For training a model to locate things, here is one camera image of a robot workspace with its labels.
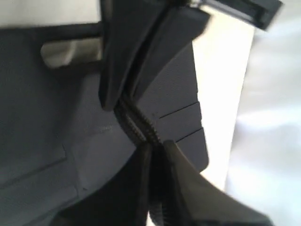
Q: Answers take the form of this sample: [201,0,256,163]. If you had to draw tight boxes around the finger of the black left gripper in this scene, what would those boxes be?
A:
[99,0,167,111]
[128,8,210,101]

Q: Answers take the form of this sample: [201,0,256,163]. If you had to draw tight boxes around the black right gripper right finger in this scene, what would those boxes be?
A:
[162,141,273,226]

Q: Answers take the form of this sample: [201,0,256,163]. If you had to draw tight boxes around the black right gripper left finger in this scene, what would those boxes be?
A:
[58,143,152,226]

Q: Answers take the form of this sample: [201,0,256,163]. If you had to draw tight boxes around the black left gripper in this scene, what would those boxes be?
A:
[190,0,283,30]

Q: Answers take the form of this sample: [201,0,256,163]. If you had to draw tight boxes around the black cord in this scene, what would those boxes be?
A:
[0,23,172,226]

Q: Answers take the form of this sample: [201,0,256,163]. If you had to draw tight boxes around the black plastic carrying case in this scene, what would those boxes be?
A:
[0,22,210,226]

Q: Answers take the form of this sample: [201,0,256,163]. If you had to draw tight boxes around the white backdrop curtain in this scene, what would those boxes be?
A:
[224,22,301,226]

